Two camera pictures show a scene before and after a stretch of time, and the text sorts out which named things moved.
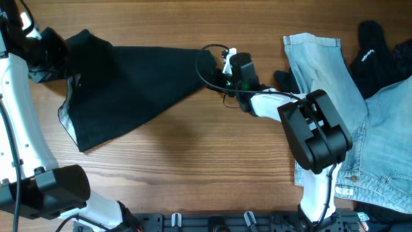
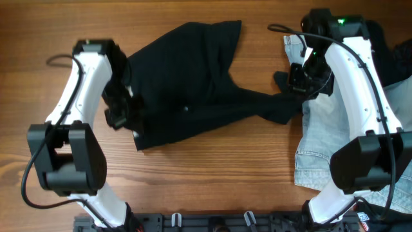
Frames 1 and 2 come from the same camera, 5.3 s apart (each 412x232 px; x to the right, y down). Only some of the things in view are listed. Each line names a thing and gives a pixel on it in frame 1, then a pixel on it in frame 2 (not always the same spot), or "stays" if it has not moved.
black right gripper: [218, 75] → [296, 84]
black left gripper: [53, 35] → [128, 113]
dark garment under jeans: [286, 82] stays
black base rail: [242, 222] stays
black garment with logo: [376, 64] stays
